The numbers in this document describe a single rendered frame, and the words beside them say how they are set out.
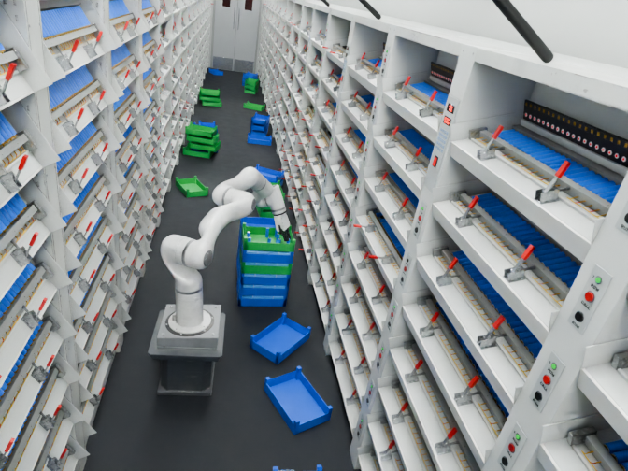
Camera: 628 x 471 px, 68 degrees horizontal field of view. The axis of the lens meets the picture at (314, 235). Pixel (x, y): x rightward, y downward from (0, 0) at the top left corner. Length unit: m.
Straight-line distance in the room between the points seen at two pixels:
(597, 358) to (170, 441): 1.74
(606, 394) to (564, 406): 0.12
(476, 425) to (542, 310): 0.39
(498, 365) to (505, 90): 0.74
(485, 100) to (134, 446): 1.86
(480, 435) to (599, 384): 0.43
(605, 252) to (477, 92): 0.65
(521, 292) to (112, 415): 1.82
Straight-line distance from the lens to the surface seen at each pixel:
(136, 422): 2.32
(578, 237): 0.96
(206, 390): 2.39
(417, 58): 2.07
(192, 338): 2.17
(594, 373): 0.96
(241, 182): 2.31
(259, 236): 2.87
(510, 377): 1.18
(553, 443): 1.08
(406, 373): 1.67
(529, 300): 1.09
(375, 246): 1.97
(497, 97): 1.44
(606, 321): 0.92
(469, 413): 1.34
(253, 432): 2.27
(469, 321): 1.30
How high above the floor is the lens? 1.75
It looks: 27 degrees down
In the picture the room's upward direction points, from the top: 10 degrees clockwise
